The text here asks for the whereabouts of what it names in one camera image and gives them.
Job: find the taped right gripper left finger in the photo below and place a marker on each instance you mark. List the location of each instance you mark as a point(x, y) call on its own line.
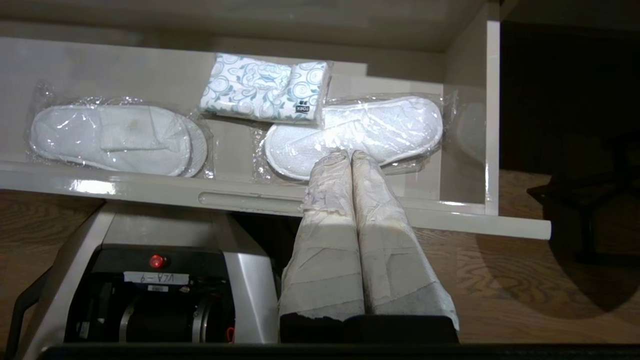
point(325, 250)

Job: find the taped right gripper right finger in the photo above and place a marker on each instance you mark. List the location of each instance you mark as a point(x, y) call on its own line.
point(395, 265)

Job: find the white patterned tissue pack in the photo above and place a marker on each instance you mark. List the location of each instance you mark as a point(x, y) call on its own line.
point(260, 87)

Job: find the beige cabinet drawer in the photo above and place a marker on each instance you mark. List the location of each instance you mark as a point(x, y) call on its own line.
point(150, 190)

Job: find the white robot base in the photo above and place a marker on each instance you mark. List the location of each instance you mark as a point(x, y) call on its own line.
point(245, 280)

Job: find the white slipper in plastic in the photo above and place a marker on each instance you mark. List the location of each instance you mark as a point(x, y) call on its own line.
point(390, 125)
point(115, 140)

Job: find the red emergency stop button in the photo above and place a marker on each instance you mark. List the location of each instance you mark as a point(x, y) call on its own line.
point(156, 261)

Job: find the black metal stand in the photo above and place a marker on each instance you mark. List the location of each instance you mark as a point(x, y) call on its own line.
point(590, 210)

